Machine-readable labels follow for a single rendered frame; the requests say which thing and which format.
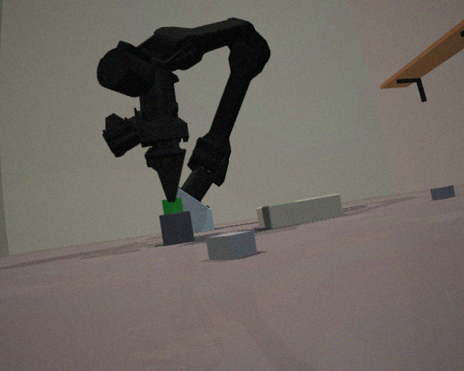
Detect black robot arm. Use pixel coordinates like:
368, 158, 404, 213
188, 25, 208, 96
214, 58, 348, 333
97, 18, 271, 202

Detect green blade fuse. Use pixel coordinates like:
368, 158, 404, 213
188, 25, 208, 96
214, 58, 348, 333
162, 198, 184, 214

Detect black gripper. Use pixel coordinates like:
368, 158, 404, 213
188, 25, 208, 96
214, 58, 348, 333
139, 97, 189, 203

